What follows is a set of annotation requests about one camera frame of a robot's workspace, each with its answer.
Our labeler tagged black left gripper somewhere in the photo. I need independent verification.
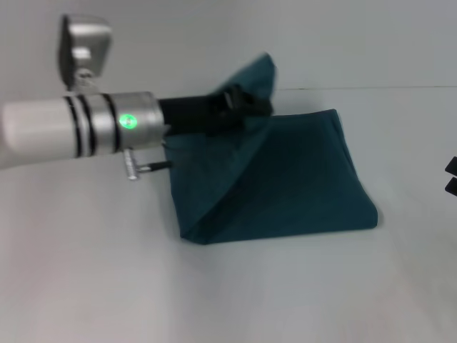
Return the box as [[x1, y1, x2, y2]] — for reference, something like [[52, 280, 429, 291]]
[[156, 87, 274, 139]]

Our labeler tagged teal blue shirt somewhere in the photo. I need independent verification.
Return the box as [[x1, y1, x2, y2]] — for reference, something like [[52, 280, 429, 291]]
[[166, 51, 379, 246]]

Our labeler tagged silver cable connector plug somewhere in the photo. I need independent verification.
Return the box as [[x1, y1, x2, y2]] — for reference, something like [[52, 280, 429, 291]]
[[123, 148, 144, 182]]

